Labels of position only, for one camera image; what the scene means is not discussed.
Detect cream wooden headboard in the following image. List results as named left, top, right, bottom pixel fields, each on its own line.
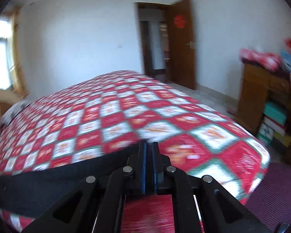
left=0, top=90, right=21, bottom=118

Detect red double happiness decal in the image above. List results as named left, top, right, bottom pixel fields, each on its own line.
left=173, top=14, right=186, bottom=29

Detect white floral pillow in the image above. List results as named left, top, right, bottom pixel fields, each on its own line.
left=0, top=100, right=31, bottom=126

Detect red checked cloth bundle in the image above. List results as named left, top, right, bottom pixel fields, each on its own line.
left=239, top=48, right=281, bottom=72

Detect brown wooden door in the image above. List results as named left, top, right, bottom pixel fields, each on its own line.
left=166, top=0, right=196, bottom=90

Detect wooden desk cabinet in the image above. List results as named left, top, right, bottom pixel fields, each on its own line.
left=234, top=62, right=291, bottom=135

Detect red patchwork bedspread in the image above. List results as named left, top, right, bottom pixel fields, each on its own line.
left=0, top=70, right=271, bottom=233

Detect black pants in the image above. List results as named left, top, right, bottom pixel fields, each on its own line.
left=0, top=143, right=139, bottom=218

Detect white shoe box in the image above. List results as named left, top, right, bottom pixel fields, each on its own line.
left=263, top=116, right=285, bottom=136

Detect teal shoe box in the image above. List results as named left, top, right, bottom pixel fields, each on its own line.
left=263, top=102, right=287, bottom=126

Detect yellow curtain right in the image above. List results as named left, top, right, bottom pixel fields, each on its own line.
left=10, top=7, right=29, bottom=98

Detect window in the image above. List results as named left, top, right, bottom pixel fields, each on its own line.
left=0, top=18, right=13, bottom=90

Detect door handle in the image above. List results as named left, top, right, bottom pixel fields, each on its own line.
left=186, top=41, right=195, bottom=50

